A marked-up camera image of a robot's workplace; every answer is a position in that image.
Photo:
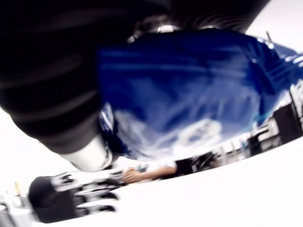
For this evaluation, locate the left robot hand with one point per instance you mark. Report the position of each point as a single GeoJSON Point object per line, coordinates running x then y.
{"type": "Point", "coordinates": [54, 201]}

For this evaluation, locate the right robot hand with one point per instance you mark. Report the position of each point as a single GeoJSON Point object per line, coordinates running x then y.
{"type": "Point", "coordinates": [47, 71]}

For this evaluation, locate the blue Oreo packet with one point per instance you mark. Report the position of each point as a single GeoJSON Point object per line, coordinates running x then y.
{"type": "Point", "coordinates": [177, 82]}

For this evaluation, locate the person in white shirt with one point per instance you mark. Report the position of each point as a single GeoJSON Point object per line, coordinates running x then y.
{"type": "Point", "coordinates": [151, 173]}

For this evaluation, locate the black computer monitor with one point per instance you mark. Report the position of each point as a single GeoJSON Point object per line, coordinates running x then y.
{"type": "Point", "coordinates": [284, 118]}

